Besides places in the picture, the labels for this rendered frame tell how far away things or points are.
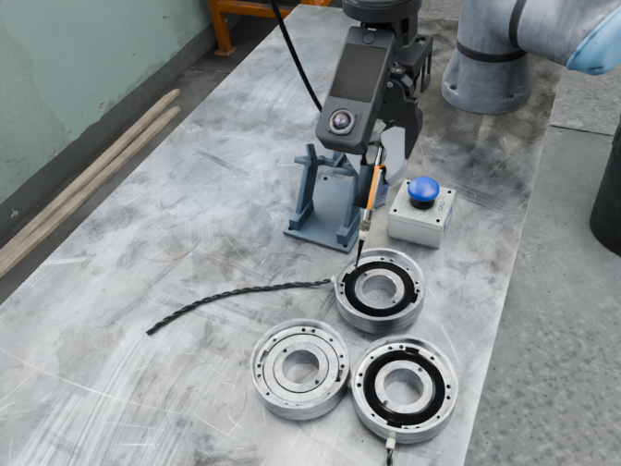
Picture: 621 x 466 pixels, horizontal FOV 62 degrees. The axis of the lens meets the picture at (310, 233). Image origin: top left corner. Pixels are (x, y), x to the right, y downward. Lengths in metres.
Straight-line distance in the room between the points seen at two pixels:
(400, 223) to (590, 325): 1.08
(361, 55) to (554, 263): 1.39
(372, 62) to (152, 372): 0.41
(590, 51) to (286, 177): 0.45
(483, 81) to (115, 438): 0.73
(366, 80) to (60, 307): 0.49
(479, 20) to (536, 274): 1.04
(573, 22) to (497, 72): 0.16
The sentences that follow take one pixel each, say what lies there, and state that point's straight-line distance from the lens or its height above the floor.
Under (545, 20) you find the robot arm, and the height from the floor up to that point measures 0.98.
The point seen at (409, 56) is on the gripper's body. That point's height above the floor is 1.07.
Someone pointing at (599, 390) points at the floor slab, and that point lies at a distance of 1.59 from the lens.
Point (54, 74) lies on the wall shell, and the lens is 2.30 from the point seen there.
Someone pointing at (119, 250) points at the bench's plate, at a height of 0.80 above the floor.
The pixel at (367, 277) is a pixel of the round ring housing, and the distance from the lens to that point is 0.63.
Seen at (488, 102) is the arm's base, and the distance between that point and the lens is 0.93.
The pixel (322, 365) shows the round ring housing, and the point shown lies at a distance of 0.57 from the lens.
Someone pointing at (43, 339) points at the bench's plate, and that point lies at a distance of 0.73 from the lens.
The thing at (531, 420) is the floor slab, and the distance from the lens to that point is 1.50.
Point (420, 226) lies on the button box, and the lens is 0.68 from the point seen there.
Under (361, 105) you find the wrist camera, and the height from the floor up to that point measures 1.07.
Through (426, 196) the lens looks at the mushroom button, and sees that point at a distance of 0.67.
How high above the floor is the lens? 1.33
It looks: 47 degrees down
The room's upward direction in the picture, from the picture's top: 8 degrees counter-clockwise
